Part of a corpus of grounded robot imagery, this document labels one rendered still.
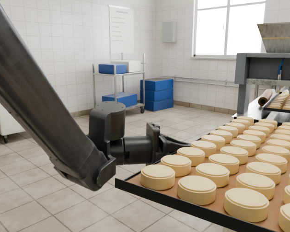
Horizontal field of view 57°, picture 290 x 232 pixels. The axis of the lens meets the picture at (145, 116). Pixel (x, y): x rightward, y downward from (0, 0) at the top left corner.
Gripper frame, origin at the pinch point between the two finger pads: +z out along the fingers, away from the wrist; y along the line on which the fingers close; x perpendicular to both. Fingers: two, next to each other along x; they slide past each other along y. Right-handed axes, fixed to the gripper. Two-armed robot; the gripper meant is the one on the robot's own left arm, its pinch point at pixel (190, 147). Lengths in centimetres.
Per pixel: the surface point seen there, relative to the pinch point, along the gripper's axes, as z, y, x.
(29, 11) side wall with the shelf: -107, -80, -400
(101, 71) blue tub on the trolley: 0, 8, -421
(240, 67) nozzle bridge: 56, -14, -76
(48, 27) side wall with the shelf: -83, -60, -416
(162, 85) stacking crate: 122, 38, -466
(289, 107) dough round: 74, 4, -61
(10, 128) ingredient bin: -122, 76, -311
